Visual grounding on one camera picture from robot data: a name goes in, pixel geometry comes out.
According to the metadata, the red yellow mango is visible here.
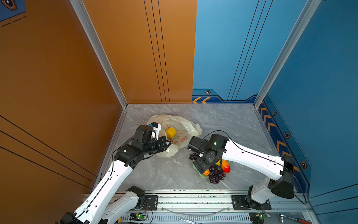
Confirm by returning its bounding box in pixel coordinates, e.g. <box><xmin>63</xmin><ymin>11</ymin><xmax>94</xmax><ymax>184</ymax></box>
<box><xmin>221</xmin><ymin>160</ymin><xmax>231</xmax><ymax>174</ymax></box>

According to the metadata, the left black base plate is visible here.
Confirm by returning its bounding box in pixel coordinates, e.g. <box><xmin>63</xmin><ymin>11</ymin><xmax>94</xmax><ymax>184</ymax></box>
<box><xmin>131</xmin><ymin>195</ymin><xmax>158</xmax><ymax>211</ymax></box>

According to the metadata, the right green circuit board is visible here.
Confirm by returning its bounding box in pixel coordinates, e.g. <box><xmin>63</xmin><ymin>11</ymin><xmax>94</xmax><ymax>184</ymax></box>
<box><xmin>256</xmin><ymin>213</ymin><xmax>268</xmax><ymax>220</ymax></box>

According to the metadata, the light green fruit plate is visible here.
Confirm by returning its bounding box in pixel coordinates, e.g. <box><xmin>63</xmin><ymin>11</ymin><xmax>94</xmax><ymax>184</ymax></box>
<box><xmin>193</xmin><ymin>163</ymin><xmax>208</xmax><ymax>179</ymax></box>

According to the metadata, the red handled tool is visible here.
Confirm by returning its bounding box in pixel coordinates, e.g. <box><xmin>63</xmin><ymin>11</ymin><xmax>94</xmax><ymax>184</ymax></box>
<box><xmin>278</xmin><ymin>213</ymin><xmax>312</xmax><ymax>224</ymax></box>

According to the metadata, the large purple grape bunch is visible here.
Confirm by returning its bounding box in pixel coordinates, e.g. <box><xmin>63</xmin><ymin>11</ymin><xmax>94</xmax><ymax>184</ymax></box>
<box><xmin>208</xmin><ymin>166</ymin><xmax>226</xmax><ymax>184</ymax></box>

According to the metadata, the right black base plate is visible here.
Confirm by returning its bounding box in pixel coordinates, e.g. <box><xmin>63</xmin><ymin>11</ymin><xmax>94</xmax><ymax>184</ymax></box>
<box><xmin>231</xmin><ymin>195</ymin><xmax>272</xmax><ymax>211</ymax></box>

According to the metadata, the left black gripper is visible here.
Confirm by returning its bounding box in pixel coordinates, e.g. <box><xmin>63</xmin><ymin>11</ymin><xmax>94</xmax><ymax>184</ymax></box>
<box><xmin>143</xmin><ymin>136</ymin><xmax>172</xmax><ymax>156</ymax></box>

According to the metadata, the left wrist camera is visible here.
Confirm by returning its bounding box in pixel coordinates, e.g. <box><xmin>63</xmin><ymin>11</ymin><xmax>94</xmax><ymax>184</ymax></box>
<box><xmin>149</xmin><ymin>122</ymin><xmax>161</xmax><ymax>140</ymax></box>

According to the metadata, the green circuit board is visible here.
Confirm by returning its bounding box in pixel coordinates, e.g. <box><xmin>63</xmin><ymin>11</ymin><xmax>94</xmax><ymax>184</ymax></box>
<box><xmin>256</xmin><ymin>213</ymin><xmax>268</xmax><ymax>220</ymax></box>
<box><xmin>129</xmin><ymin>213</ymin><xmax>148</xmax><ymax>223</ymax></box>

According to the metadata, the translucent plastic bag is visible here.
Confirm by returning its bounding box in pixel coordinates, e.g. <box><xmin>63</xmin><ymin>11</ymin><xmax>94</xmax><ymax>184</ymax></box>
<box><xmin>147</xmin><ymin>114</ymin><xmax>203</xmax><ymax>158</ymax></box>

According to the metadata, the small orange mango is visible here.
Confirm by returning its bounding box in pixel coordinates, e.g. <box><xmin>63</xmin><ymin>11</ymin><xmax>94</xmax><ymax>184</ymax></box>
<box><xmin>204</xmin><ymin>169</ymin><xmax>210</xmax><ymax>176</ymax></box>

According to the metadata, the yellow ribbed fruit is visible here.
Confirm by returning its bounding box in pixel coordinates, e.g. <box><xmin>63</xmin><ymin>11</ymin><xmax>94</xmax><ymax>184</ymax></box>
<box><xmin>166</xmin><ymin>127</ymin><xmax>177</xmax><ymax>139</ymax></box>

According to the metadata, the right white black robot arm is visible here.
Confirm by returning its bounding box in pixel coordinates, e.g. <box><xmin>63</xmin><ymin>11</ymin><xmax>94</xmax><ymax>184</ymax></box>
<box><xmin>187</xmin><ymin>134</ymin><xmax>295</xmax><ymax>210</ymax></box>

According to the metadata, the left green circuit board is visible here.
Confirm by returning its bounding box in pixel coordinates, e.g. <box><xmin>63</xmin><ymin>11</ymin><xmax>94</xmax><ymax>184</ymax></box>
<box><xmin>129</xmin><ymin>213</ymin><xmax>148</xmax><ymax>223</ymax></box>

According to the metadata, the aluminium front rail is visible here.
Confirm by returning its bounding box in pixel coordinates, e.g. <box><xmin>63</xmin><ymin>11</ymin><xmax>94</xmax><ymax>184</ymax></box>
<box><xmin>115</xmin><ymin>190</ymin><xmax>319</xmax><ymax>224</ymax></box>

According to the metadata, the silver wrench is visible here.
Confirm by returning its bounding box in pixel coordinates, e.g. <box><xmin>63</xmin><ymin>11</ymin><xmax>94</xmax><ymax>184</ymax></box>
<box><xmin>178</xmin><ymin>216</ymin><xmax>200</xmax><ymax>224</ymax></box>

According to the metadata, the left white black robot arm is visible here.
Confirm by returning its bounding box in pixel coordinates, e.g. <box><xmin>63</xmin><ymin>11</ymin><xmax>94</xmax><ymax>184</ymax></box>
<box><xmin>60</xmin><ymin>122</ymin><xmax>171</xmax><ymax>224</ymax></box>

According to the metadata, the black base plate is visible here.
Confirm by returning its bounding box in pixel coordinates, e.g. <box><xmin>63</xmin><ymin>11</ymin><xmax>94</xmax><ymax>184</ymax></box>
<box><xmin>131</xmin><ymin>195</ymin><xmax>158</xmax><ymax>211</ymax></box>
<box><xmin>231</xmin><ymin>195</ymin><xmax>272</xmax><ymax>211</ymax></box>

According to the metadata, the small purple grape bunch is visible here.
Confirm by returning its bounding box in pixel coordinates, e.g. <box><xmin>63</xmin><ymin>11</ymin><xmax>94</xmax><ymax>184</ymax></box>
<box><xmin>189</xmin><ymin>154</ymin><xmax>200</xmax><ymax>161</ymax></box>

